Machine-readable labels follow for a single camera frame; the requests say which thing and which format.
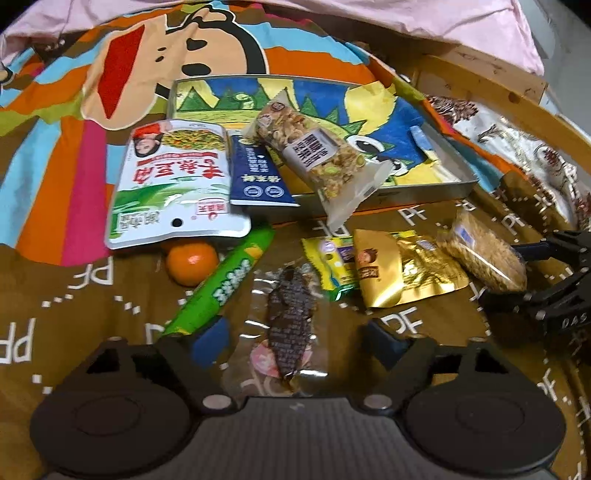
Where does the white green pea snack packet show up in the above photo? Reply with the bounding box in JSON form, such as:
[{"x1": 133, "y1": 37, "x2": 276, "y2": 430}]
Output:
[{"x1": 105, "y1": 119, "x2": 252, "y2": 251}]

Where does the clear packet with dark snack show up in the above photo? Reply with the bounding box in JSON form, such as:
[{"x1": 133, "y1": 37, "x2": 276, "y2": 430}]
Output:
[{"x1": 221, "y1": 263, "x2": 331, "y2": 398}]

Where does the rice cracker packet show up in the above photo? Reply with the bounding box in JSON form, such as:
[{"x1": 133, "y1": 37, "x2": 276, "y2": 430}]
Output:
[{"x1": 436, "y1": 209, "x2": 528, "y2": 294}]

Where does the floral quilt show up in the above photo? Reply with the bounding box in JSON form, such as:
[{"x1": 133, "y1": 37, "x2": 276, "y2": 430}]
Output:
[{"x1": 422, "y1": 92, "x2": 591, "y2": 232}]

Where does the gold snack packet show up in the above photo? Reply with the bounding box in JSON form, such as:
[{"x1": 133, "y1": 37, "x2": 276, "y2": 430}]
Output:
[{"x1": 353, "y1": 228, "x2": 469, "y2": 309}]

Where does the tangerine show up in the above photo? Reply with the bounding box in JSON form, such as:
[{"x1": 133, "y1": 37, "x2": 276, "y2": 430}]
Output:
[{"x1": 165, "y1": 240, "x2": 220, "y2": 288}]

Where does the yellow green snack packet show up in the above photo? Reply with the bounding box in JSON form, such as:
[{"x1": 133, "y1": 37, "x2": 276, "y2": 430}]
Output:
[{"x1": 302, "y1": 233, "x2": 361, "y2": 302}]

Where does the clear nut bar packet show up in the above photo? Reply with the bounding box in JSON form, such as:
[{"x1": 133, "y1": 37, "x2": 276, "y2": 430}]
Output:
[{"x1": 240, "y1": 90, "x2": 393, "y2": 232}]

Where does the pink bed sheet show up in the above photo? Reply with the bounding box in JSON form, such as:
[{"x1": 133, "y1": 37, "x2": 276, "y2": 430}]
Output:
[{"x1": 0, "y1": 0, "x2": 546, "y2": 77}]

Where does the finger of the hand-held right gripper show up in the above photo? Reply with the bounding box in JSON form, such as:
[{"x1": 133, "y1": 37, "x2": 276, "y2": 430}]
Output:
[
  {"x1": 478, "y1": 271, "x2": 591, "y2": 324},
  {"x1": 512, "y1": 231, "x2": 591, "y2": 271}
]

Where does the cartoon printed blanket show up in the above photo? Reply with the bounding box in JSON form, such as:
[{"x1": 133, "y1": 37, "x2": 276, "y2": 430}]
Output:
[{"x1": 0, "y1": 4, "x2": 591, "y2": 480}]

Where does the green stick snack packet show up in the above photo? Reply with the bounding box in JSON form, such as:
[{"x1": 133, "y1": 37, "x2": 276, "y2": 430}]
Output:
[{"x1": 161, "y1": 224, "x2": 276, "y2": 337}]

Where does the wooden bed frame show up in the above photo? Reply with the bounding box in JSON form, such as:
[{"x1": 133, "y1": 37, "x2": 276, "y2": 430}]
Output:
[{"x1": 406, "y1": 46, "x2": 591, "y2": 153}]

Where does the blue snack packet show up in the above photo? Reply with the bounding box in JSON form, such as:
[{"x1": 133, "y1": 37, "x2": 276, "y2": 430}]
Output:
[{"x1": 228, "y1": 130, "x2": 301, "y2": 207}]

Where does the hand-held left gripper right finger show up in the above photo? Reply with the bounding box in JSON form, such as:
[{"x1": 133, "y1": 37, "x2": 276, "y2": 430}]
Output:
[{"x1": 362, "y1": 318, "x2": 532, "y2": 414}]

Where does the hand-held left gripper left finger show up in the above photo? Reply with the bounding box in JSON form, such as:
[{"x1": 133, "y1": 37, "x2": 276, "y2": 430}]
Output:
[{"x1": 60, "y1": 316, "x2": 238, "y2": 414}]

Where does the metal tray with dinosaur print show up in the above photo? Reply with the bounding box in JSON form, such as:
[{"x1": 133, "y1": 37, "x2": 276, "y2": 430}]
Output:
[{"x1": 167, "y1": 74, "x2": 478, "y2": 217}]

